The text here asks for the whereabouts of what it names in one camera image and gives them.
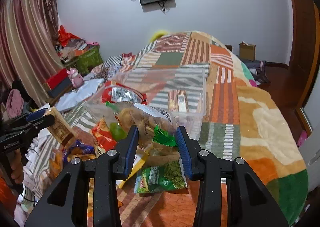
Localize brown patterned snack packet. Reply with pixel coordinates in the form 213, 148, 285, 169
45, 107, 76, 150

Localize green pea snack packet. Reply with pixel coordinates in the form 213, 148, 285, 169
134, 160, 187, 193

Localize red chinese snack bag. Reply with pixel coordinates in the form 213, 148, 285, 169
101, 81, 147, 105

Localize clear bag brown snacks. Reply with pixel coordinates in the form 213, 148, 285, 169
105, 101, 180, 166

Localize person's left hand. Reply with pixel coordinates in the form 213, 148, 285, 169
10, 149, 24, 184

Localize yellow white snack packet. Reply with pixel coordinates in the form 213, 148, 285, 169
116, 147, 149, 189

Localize orange red snack bag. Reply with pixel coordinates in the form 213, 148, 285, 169
91, 118, 117, 156

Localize green jelly cup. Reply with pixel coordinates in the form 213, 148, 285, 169
109, 122, 127, 142

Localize white plastic bag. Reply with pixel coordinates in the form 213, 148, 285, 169
55, 79, 105, 112

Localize red flat box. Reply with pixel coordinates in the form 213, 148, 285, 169
43, 68, 68, 91

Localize pink plush toy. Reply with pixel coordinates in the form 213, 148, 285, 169
67, 68, 84, 88

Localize green cardboard box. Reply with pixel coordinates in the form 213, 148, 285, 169
76, 46, 103, 75

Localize striped cracker packet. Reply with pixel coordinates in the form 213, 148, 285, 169
168, 89, 189, 113

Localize clear plastic storage bin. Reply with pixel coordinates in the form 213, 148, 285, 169
85, 65, 208, 140

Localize patchwork striped blanket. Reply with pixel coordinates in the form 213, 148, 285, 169
24, 30, 309, 227

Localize striped pink curtain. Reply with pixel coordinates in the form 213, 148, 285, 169
1, 0, 63, 106

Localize brown paper bag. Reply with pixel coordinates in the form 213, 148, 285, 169
239, 41, 256, 61

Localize yellow fuzzy hoop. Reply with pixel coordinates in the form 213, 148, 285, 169
149, 30, 171, 43

